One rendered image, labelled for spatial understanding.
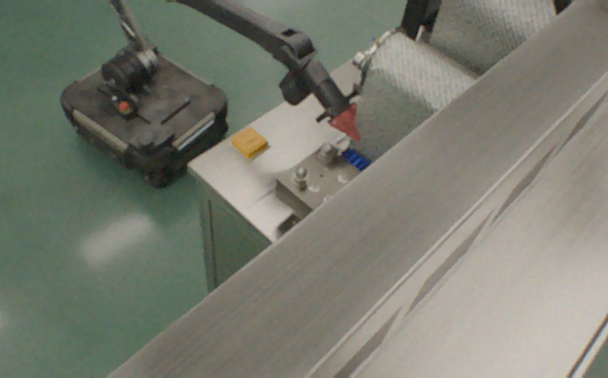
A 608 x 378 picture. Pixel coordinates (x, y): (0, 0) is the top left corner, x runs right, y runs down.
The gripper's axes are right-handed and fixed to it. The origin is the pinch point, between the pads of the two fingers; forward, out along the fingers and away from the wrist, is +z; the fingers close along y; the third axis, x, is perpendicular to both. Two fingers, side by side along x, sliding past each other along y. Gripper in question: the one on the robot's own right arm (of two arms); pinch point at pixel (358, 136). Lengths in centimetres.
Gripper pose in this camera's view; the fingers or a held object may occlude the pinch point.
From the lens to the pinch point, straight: 124.6
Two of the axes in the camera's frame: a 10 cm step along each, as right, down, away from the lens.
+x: 4.3, -2.5, -8.7
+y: -6.9, 5.3, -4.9
